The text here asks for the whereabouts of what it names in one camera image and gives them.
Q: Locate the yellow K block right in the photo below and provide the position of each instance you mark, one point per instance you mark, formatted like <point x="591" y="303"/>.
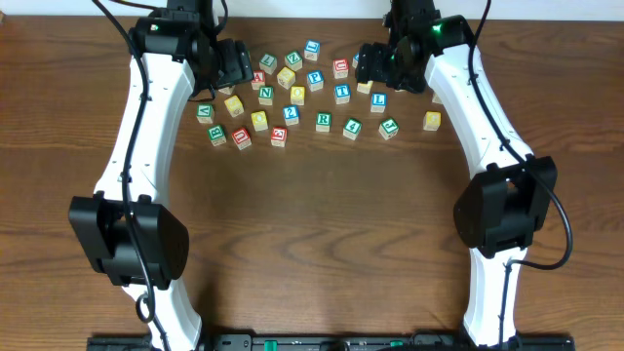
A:
<point x="436" y="99"/>

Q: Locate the green N block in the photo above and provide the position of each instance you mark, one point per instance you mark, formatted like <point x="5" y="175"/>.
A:
<point x="266" y="95"/>

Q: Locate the blue l block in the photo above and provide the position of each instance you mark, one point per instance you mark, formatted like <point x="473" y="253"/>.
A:
<point x="378" y="102"/>
<point x="312" y="50"/>

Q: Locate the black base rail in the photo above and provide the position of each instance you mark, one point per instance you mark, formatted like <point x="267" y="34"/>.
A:
<point x="420" y="341"/>

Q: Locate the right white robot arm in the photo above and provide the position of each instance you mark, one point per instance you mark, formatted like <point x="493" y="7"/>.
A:
<point x="507" y="197"/>

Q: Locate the yellow s block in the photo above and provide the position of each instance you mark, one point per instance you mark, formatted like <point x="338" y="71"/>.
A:
<point x="286" y="78"/>
<point x="234" y="106"/>

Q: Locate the yellow K block left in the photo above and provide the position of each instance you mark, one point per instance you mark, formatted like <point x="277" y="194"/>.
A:
<point x="228" y="90"/>

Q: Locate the blue T block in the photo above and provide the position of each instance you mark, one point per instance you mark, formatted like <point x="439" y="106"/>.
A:
<point x="342" y="93"/>

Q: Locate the yellow C block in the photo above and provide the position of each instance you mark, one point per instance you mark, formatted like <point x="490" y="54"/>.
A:
<point x="364" y="88"/>

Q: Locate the blue P block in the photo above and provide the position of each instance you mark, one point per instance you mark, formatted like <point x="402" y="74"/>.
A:
<point x="315" y="80"/>

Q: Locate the yellow S block lower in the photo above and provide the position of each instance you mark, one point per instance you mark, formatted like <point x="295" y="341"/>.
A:
<point x="234" y="106"/>

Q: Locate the green Z block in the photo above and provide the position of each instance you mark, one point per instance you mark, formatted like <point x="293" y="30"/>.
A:
<point x="293" y="61"/>

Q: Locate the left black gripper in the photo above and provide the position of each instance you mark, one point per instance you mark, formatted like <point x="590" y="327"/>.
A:
<point x="234" y="63"/>

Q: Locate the yellow o block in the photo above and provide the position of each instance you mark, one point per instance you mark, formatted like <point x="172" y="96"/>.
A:
<point x="260" y="122"/>
<point x="297" y="95"/>

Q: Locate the yellow S block upper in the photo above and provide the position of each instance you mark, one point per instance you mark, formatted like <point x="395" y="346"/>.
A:
<point x="286" y="78"/>

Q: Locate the blue L block top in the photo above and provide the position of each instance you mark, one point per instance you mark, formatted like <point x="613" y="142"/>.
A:
<point x="312" y="50"/>

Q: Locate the blue L block lower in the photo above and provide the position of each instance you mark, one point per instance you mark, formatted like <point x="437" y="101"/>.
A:
<point x="378" y="102"/>

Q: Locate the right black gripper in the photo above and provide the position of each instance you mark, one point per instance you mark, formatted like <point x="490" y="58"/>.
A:
<point x="371" y="64"/>

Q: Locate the yellow G block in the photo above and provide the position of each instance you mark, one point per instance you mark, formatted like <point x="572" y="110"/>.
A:
<point x="432" y="121"/>

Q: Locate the green R block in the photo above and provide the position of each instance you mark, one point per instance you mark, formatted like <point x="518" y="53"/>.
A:
<point x="323" y="122"/>

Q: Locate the blue D block left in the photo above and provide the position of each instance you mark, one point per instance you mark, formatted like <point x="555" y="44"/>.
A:
<point x="355" y="59"/>

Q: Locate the green 4 block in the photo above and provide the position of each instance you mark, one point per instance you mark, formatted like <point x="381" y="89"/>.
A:
<point x="352" y="128"/>

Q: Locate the yellow k block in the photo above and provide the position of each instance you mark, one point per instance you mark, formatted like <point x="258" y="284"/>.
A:
<point x="228" y="90"/>
<point x="436" y="99"/>

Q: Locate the blue 2 block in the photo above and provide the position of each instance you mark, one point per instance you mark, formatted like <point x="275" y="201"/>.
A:
<point x="291" y="115"/>

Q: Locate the green B block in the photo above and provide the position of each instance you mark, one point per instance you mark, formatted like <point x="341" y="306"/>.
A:
<point x="216" y="135"/>

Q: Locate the green V block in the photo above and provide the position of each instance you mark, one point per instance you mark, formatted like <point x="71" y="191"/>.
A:
<point x="205" y="113"/>

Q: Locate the green 7 block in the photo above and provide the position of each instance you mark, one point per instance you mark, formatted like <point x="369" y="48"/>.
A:
<point x="268" y="63"/>

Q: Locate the red U block lower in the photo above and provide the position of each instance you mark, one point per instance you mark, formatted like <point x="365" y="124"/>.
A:
<point x="242" y="138"/>

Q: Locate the red A block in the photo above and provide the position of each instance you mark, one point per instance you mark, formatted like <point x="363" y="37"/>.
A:
<point x="259" y="80"/>

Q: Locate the green J block right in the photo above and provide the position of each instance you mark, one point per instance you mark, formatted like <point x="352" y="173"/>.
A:
<point x="388" y="128"/>

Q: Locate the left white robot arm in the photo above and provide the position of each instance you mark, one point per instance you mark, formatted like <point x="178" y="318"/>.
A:
<point x="125" y="227"/>

